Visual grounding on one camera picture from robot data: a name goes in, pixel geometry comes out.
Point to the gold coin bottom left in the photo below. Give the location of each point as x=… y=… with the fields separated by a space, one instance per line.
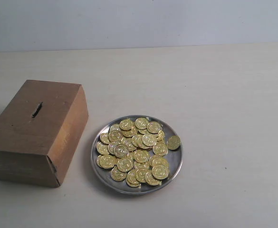
x=117 y=175

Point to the pale silvery gold coin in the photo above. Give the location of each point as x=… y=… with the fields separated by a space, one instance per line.
x=121 y=151

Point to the lone gold coin at right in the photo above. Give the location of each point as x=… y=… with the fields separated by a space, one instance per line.
x=173 y=143

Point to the brown cardboard coin box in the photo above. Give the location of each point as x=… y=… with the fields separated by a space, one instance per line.
x=39 y=132

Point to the gold coin upper left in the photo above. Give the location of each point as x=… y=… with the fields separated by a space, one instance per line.
x=115 y=136

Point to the gold coin top middle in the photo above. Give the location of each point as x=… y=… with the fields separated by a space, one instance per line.
x=126 y=124

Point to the gold coin bottom right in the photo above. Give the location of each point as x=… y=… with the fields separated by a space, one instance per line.
x=160 y=172

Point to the gold coin right middle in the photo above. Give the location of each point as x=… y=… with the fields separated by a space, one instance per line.
x=160 y=149

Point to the gold coin bottom centre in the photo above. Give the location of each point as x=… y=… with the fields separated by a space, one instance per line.
x=140 y=175

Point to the gold coin lower centre left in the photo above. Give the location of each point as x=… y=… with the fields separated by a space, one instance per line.
x=125 y=165

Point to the gold coin far top right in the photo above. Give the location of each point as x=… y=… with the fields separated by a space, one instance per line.
x=154 y=127

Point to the round silver metal plate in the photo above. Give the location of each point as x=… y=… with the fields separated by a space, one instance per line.
x=175 y=159

